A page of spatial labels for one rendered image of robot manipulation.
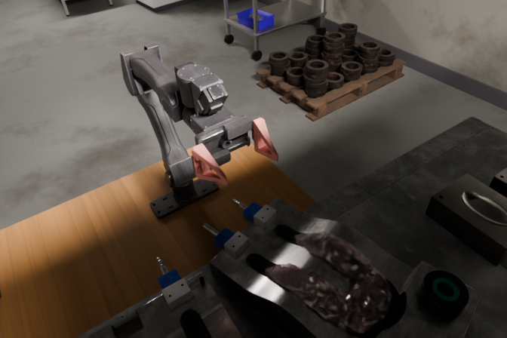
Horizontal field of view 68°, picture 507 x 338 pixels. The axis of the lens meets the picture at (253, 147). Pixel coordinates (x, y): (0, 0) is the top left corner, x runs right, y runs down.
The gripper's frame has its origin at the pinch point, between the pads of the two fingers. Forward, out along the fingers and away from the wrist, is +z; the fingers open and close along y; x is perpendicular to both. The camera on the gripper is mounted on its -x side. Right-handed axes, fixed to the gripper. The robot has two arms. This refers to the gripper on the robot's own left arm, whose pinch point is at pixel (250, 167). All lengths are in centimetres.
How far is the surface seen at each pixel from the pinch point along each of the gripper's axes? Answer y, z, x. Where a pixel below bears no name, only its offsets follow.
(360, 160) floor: 128, -73, 121
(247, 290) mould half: -3.2, 1.1, 34.2
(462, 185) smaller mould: 60, 10, 33
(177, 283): -15.5, -5.6, 28.2
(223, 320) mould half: -11.2, 5.0, 31.0
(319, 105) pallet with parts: 136, -123, 110
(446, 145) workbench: 80, -6, 40
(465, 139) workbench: 88, -4, 40
